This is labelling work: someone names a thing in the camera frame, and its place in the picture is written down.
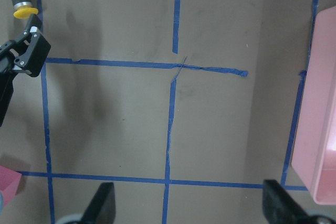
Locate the pink plastic bin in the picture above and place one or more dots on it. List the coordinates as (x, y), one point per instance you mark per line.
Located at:
(313, 156)

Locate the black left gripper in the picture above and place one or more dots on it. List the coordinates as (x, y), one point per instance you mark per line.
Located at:
(32, 49)

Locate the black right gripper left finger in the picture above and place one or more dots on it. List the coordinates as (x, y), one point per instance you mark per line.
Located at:
(102, 207)

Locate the pink cube centre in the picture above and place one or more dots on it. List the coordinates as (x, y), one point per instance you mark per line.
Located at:
(10, 180)

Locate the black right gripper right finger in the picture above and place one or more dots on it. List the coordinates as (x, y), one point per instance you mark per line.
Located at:
(279, 207)

